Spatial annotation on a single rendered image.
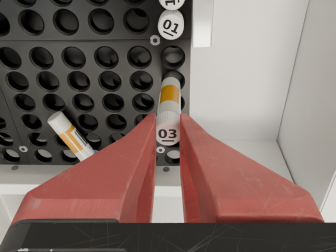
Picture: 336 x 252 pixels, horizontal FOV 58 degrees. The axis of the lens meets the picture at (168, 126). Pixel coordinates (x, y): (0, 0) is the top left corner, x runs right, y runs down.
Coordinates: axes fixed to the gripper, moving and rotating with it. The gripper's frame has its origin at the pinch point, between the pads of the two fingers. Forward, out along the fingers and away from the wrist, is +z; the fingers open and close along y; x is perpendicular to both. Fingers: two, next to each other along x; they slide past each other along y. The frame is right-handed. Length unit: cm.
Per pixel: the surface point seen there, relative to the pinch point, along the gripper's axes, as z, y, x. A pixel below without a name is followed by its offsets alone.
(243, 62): 11.7, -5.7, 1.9
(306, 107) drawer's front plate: 7.8, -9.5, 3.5
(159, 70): 5.6, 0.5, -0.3
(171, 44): 5.6, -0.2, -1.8
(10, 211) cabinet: 17.2, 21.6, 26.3
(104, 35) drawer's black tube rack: 5.7, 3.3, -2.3
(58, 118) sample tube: 5.0, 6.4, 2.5
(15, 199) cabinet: 19.0, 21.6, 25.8
